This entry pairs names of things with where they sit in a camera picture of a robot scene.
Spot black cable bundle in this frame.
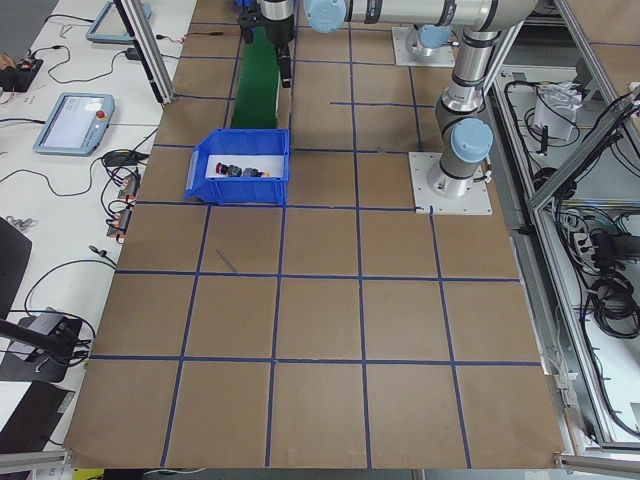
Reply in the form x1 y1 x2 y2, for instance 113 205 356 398
582 272 640 344

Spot teach pendant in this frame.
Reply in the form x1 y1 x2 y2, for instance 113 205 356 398
85 1 132 45
33 92 115 156

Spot brown paper table cover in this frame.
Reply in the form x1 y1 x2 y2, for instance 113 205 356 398
65 1 563 469

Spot teach pendant far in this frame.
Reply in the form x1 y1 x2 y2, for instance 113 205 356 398
85 1 132 45

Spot black monitor stand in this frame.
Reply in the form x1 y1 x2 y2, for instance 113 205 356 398
1 219 90 383

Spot green conveyor belt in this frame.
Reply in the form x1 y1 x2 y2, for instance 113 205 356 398
231 27 280 129

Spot aluminium frame rail right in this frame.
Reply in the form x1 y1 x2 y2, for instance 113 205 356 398
527 1 639 217

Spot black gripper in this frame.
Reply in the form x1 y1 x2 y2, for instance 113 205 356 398
238 0 294 88

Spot black electronics box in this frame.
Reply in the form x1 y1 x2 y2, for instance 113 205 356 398
1 57 43 93

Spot teach pendant near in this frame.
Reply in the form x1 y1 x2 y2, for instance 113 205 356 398
33 92 115 156

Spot red mushroom push button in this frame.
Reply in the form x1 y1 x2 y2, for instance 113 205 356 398
215 162 243 177

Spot small circuit boards strip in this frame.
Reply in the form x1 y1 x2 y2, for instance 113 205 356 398
106 173 141 239

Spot white paper bag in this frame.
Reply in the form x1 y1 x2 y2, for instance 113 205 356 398
532 82 582 141

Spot black power adapter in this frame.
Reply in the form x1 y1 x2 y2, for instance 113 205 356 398
125 47 141 61

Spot blue plastic bin near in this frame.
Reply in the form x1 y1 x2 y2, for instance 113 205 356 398
184 129 290 205

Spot aluminium frame post left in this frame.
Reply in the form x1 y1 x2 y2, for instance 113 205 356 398
114 0 175 105

